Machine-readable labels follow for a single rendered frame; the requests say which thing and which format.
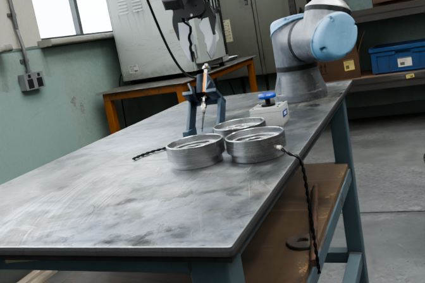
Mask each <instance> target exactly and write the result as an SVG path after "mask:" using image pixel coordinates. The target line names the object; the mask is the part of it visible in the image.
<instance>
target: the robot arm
mask: <svg viewBox="0 0 425 283"><path fill-rule="evenodd" d="M211 1H212V6H211V2H210V0H162V3H163V6H164V9H165V11H166V10H173V17H172V23H173V28H174V31H175V33H176V36H177V38H178V40H179V42H180V45H181V47H182V49H183V51H184V53H185V54H186V56H187V57H188V58H189V60H190V61H191V62H194V53H193V51H192V45H193V44H194V36H193V35H192V27H191V26H190V24H189V20H192V18H198V19H201V18H202V16H203V19H202V21H201V22H200V24H199V28H200V30H201V32H202V33H203V34H204V42H205V43H206V45H207V53H208V55H209V57H210V58H211V59H213V58H214V55H215V52H216V42H217V41H218V40H219V35H218V32H217V31H216V30H215V26H216V13H218V8H217V4H216V0H214V2H215V7H216V8H214V2H213V0H211ZM350 15H351V9H350V8H349V6H348V5H347V0H312V1H311V2H309V3H308V4H306V5H305V11H304V13H301V14H297V15H292V16H288V17H286V18H281V19H279V20H276V21H274V22H273V23H272V24H271V26H270V30H271V40H272V44H273V52H274V60H275V65H276V72H277V79H276V86H275V91H274V92H275V94H276V97H275V98H274V101H275V102H283V101H287V104H294V103H301V102H308V101H312V100H317V99H321V98H323V97H326V96H327V95H328V88H327V86H326V84H325V82H324V80H323V77H322V76H321V74H320V72H319V69H318V65H317V62H318V61H323V62H330V61H334V60H339V59H341V58H343V57H345V56H346V55H347V54H349V53H350V52H351V50H352V49H353V48H354V45H355V43H356V40H357V26H356V25H355V24H354V23H355V21H354V19H353V18H352V17H351V16H350Z"/></svg>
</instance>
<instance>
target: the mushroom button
mask: <svg viewBox="0 0 425 283"><path fill-rule="evenodd" d="M273 97H276V94H275V93H274V92H264V93H261V94H259V95H258V99H260V100H262V99H265V103H266V104H270V103H271V101H270V98H273Z"/></svg>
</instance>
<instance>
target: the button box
mask: <svg viewBox="0 0 425 283"><path fill-rule="evenodd" d="M249 112H250V117H263V118H264V119H265V120H266V126H279V127H284V125H286V123H287V122H289V120H290V116H289V111H288V104H287V101H283V102H271V103H270V104H257V105H256V106H255V107H253V108H252V109H251V110H249Z"/></svg>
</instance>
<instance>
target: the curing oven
mask: <svg viewBox="0 0 425 283"><path fill-rule="evenodd" d="M149 2H150V4H151V6H152V9H153V12H154V14H155V16H156V19H157V22H158V23H159V26H160V28H161V31H162V33H163V35H164V38H165V39H166V42H167V44H168V46H169V48H170V50H171V52H172V54H173V55H174V57H175V59H176V61H177V62H178V64H179V65H180V66H181V67H182V69H183V70H184V71H185V72H191V76H197V72H196V71H197V70H200V69H202V67H203V66H204V65H205V64H208V65H209V66H212V65H215V64H218V63H219V66H224V65H225V64H224V61H227V60H229V56H228V48H227V44H226V37H225V30H224V25H223V18H222V14H221V6H220V2H219V0H216V4H217V8H218V13H216V26H215V30H216V31H217V32H218V35H219V40H218V41H217V42H216V52H215V55H214V58H213V59H211V58H210V57H209V55H208V53H207V45H206V43H205V42H204V34H203V33H202V32H201V30H200V28H199V24H200V22H201V21H202V19H203V16H202V18H201V19H198V18H192V20H189V24H190V26H191V27H192V35H193V36H194V44H193V45H192V51H193V53H194V62H191V61H190V60H189V58H188V57H187V56H186V54H185V53H184V51H183V49H182V47H181V45H180V42H179V40H178V38H177V36H176V33H175V31H174V28H173V23H172V17H173V10H166V11H165V9H164V6H163V3H162V0H149ZM107 3H108V8H109V14H110V18H111V23H112V27H113V33H114V39H115V42H116V48H117V51H118V57H119V60H120V66H121V72H122V75H123V81H131V85H136V84H137V82H136V80H139V79H144V78H153V77H157V76H166V75H173V74H178V73H182V72H181V70H180V69H179V68H178V66H177V65H176V64H175V62H174V60H173V59H172V57H171V55H170V54H169V52H168V50H167V48H166V46H165V44H164V42H163V39H162V37H161V35H160V33H159V30H158V28H157V26H156V23H155V21H154V19H153V16H152V13H151V11H150V9H149V6H148V4H147V1H146V0H107Z"/></svg>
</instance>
